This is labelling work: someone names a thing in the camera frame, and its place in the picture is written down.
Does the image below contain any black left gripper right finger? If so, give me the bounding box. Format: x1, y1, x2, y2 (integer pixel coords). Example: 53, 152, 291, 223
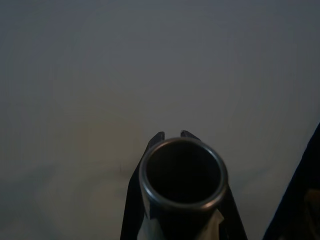
179, 129, 250, 240

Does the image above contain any black fabric panel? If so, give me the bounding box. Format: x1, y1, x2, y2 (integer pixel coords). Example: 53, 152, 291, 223
262, 122, 320, 240

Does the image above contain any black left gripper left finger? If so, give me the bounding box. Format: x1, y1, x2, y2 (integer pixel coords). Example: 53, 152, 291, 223
119, 131, 166, 240

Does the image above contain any black broom with white head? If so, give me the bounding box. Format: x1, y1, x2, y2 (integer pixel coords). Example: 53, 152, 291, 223
136, 136, 229, 240

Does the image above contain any brown cardboard box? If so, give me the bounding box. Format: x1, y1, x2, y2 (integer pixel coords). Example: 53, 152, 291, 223
303, 187, 320, 240

